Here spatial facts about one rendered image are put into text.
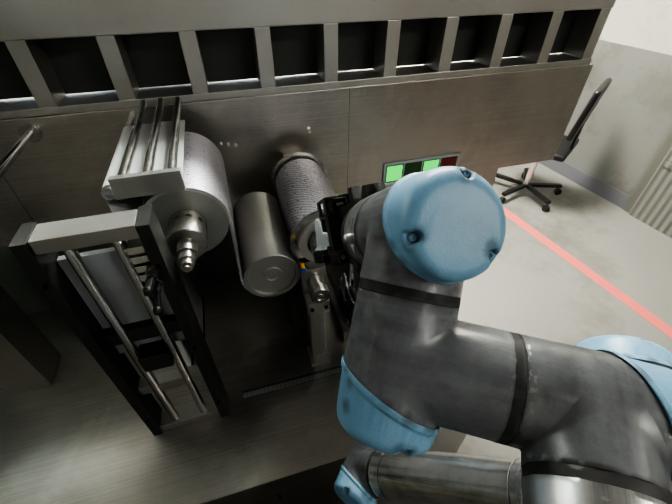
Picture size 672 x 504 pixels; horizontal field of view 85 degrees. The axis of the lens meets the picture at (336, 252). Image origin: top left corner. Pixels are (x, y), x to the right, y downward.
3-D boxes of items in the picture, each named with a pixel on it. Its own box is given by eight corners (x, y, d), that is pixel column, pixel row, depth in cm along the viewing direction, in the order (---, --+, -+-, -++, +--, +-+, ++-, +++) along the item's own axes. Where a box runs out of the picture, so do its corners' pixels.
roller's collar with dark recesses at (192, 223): (172, 263, 62) (160, 233, 58) (174, 241, 66) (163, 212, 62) (211, 256, 63) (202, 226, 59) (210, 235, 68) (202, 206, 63)
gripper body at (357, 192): (368, 195, 49) (403, 177, 38) (379, 257, 50) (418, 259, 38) (313, 204, 48) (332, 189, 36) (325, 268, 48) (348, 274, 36)
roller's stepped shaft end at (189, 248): (179, 278, 57) (173, 263, 55) (180, 254, 61) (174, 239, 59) (200, 274, 58) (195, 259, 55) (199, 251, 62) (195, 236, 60)
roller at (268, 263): (248, 302, 80) (238, 262, 72) (237, 233, 98) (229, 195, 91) (301, 290, 83) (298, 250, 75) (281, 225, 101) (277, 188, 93)
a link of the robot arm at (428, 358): (497, 496, 21) (530, 312, 22) (317, 440, 24) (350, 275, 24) (474, 439, 29) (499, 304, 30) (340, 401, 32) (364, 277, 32)
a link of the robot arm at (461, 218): (386, 284, 21) (414, 140, 21) (341, 272, 32) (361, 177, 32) (503, 307, 23) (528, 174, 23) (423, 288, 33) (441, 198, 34)
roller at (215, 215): (158, 261, 68) (130, 197, 59) (165, 192, 86) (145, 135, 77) (235, 247, 71) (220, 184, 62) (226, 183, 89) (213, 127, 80)
